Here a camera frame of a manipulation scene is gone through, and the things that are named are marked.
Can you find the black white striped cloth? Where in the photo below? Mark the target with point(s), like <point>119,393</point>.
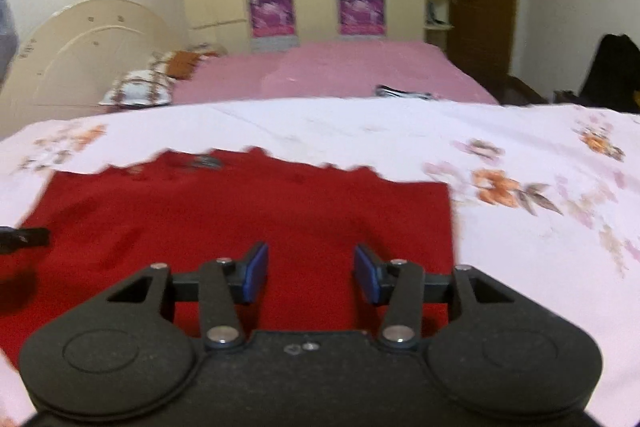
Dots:
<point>405,93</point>

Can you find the white patterned pillow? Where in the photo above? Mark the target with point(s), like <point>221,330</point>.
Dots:
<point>140,84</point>

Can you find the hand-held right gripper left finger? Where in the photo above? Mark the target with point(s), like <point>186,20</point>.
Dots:
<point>256,272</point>

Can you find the pink wall poster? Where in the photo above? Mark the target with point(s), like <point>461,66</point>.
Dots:
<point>362,9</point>
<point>272,12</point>

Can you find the pink bedspread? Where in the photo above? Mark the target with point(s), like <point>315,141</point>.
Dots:
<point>340,69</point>

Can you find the black bag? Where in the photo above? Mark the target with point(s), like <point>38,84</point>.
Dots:
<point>612,74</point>

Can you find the floral white bedsheet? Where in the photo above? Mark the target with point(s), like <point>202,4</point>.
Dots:
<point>525,227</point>

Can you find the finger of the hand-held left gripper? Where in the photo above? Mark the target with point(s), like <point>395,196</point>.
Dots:
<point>25,238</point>

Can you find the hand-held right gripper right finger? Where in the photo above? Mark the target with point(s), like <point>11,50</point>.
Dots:
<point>367,274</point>

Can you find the red sequined sweater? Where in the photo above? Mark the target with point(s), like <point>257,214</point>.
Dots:
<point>225,212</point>

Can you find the orange patterned pillow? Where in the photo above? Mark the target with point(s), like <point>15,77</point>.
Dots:
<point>187,62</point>

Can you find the cream curved headboard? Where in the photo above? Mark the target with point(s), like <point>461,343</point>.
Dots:
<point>80,52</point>

